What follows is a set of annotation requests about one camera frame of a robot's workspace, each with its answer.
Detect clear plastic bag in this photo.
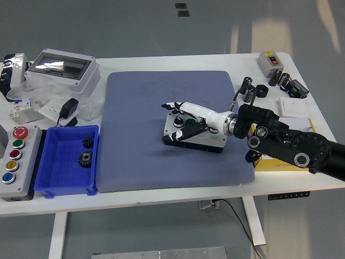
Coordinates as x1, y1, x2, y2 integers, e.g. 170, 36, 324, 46
6, 71, 106, 122

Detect large black gear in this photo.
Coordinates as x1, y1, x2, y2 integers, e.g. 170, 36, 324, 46
77, 150, 94, 169

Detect grey two-button switch box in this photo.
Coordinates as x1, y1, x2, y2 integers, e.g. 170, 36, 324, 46
257, 51, 283, 78

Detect white table leg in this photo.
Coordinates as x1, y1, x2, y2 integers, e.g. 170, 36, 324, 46
48, 212, 68, 259
241, 196, 267, 246

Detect black cable under table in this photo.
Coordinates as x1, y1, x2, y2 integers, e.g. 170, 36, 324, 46
215, 199, 266, 259

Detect grey distribution box clear lid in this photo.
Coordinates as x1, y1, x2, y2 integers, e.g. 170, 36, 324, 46
24, 48, 101, 95

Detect white circuit breaker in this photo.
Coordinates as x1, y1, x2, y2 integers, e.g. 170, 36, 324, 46
7, 97, 33, 119

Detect white black wrapped device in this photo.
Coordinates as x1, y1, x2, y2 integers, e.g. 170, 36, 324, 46
0, 53, 30, 102

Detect grey four-button control box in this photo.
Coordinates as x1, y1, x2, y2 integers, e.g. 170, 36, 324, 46
161, 112, 226, 154

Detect black module green terminals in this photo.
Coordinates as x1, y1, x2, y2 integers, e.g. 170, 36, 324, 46
282, 78, 310, 99

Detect grey metal plate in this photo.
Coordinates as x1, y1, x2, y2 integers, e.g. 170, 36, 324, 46
13, 101, 45, 125

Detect black hex nut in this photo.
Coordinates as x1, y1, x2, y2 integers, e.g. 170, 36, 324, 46
254, 84, 270, 98

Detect yellow white cardboard box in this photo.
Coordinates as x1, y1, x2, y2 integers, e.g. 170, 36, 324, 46
246, 117, 316, 172

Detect grey bracket under table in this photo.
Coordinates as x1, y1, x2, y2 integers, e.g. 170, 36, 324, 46
198, 199, 221, 210

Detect grey five-button control box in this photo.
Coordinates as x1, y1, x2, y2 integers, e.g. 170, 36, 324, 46
0, 125, 44, 202

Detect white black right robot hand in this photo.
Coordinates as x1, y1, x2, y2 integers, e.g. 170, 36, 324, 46
161, 101, 229, 142

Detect black table control panel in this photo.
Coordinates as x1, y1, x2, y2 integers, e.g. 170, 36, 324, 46
267, 190, 311, 201

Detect white wall socket plate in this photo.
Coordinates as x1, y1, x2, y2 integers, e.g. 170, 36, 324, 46
38, 99, 78, 127

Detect blue-grey mat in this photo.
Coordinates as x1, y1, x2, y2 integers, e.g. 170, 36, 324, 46
96, 70, 256, 193

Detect blue plastic bin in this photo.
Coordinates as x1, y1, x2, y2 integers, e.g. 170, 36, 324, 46
33, 125, 100, 199

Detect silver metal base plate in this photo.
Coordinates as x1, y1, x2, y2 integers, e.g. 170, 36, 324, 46
91, 246, 229, 259

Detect white wall switch plate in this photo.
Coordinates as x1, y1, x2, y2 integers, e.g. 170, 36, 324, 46
279, 97, 309, 118

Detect black power adapter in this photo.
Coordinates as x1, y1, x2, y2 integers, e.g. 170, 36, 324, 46
59, 97, 80, 119

